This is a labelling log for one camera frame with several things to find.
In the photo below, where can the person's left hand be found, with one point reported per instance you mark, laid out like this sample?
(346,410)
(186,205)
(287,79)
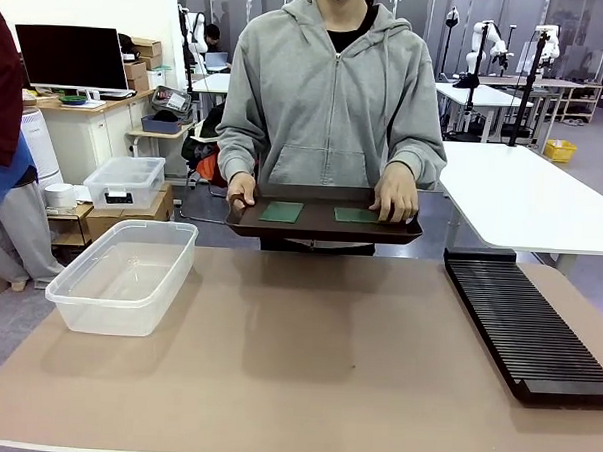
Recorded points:
(397,195)

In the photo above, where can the wooden shelf bench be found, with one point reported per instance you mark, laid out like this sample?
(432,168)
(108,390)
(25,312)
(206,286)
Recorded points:
(562,94)

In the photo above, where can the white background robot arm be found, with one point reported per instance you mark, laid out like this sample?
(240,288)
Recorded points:
(552,44)
(477,43)
(195,28)

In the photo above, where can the small white cylinder device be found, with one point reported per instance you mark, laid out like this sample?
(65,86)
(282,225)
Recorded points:
(60,195)

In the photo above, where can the person's left forearm grey sleeve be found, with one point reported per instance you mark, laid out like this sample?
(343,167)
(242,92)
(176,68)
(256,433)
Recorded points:
(419,161)

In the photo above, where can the orange bag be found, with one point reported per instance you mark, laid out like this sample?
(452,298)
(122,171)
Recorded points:
(211,169)

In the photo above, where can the clear lidded storage box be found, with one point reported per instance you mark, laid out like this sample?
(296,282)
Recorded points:
(125,181)

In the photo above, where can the black pole stand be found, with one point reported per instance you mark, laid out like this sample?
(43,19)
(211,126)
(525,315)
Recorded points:
(530,86)

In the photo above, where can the green printed circuit board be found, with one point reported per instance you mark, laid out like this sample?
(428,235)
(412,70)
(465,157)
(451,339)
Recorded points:
(354,215)
(281,212)

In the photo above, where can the white air purifier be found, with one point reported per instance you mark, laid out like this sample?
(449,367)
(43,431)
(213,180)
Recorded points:
(40,144)

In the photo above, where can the yellow plastic basket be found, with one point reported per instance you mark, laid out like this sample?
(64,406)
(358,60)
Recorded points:
(560,151)

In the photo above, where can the small wooden side table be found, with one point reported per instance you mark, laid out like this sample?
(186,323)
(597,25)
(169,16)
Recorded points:
(160,137)

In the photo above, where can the seated black-haired person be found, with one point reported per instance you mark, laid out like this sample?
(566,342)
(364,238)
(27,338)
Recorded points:
(213,34)

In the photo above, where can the black light stand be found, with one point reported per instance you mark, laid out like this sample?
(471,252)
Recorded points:
(451,22)

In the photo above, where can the grey tilted basket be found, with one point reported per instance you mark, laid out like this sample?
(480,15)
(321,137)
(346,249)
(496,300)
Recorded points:
(172,100)

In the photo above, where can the large white table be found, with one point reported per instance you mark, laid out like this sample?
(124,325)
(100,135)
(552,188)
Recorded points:
(523,195)

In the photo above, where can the black slotted PCB rack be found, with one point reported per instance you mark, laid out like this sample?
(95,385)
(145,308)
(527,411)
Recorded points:
(522,321)

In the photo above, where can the person's right hand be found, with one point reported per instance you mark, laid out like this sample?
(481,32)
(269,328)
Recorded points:
(243,187)

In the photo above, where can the person in grey hoodie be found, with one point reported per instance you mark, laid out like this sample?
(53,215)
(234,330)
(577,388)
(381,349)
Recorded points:
(327,97)

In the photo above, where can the black computer monitor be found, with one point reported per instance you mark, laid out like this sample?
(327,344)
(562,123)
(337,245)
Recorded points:
(71,56)

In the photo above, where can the clear plastic bin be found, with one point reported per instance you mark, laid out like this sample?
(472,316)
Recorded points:
(124,278)

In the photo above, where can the small brown cardboard box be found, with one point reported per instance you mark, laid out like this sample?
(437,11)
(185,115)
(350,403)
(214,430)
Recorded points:
(146,46)
(135,69)
(138,84)

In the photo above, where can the green dish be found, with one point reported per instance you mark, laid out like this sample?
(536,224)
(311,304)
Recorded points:
(73,99)

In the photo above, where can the white plastic container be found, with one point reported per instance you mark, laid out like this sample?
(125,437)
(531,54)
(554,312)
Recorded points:
(157,77)

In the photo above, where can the grey laptop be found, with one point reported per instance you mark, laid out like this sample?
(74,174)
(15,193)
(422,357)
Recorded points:
(217,61)

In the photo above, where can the blue plastic bin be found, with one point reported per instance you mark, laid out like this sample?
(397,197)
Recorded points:
(161,125)

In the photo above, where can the white cabinet with wooden top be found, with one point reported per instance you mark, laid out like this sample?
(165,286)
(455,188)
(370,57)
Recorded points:
(85,131)

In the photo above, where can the white background table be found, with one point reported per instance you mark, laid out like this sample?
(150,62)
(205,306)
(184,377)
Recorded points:
(212,84)
(477,98)

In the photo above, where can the small black-framed side table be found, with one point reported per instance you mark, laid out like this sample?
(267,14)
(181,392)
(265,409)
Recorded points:
(71,221)

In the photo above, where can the person's right forearm grey sleeve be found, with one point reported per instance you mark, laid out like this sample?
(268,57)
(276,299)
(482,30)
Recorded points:
(237,155)

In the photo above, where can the dark brown serving tray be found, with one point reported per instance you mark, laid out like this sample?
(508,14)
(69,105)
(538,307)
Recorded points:
(321,229)

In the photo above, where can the large brown cardboard box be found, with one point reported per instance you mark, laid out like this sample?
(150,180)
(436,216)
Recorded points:
(152,212)

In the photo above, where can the person in maroon top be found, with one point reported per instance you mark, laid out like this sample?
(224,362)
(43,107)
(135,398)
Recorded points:
(4,98)

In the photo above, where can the black bag on chair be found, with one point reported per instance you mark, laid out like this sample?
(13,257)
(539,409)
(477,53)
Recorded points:
(200,141)

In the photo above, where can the black tripod stand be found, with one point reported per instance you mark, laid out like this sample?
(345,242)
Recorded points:
(476,68)

